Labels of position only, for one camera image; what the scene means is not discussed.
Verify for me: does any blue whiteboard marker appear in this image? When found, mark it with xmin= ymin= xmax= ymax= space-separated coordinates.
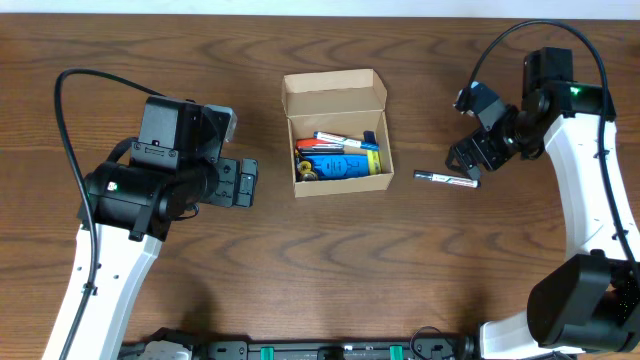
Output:
xmin=314 ymin=131 xmax=379 ymax=151

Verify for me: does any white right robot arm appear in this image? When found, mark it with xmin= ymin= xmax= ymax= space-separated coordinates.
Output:
xmin=446 ymin=47 xmax=639 ymax=359

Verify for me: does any cardboard box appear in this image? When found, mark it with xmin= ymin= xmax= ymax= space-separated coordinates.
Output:
xmin=282 ymin=69 xmax=394 ymax=198

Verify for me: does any black whiteboard marker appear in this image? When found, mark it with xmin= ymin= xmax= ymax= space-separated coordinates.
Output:
xmin=413 ymin=170 xmax=480 ymax=188

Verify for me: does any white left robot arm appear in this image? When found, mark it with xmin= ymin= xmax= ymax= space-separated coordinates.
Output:
xmin=43 ymin=96 xmax=258 ymax=359

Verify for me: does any yellow highlighter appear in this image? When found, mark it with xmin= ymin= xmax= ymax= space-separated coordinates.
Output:
xmin=363 ymin=131 xmax=382 ymax=175

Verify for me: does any correction tape dispenser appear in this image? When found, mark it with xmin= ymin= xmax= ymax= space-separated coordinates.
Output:
xmin=296 ymin=160 xmax=319 ymax=182

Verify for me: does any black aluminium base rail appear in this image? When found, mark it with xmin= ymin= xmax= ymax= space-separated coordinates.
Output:
xmin=116 ymin=336 xmax=480 ymax=360

